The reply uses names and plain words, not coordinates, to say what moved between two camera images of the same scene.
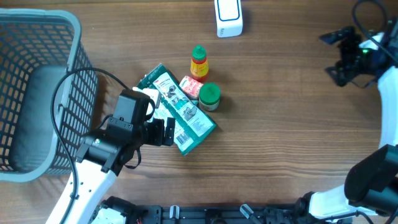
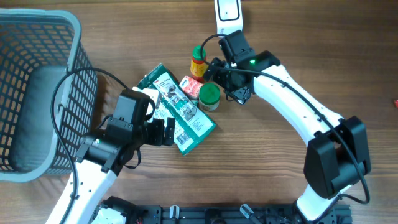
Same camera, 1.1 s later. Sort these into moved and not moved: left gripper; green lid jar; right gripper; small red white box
Moved: right gripper
Not moved: left gripper; green lid jar; small red white box
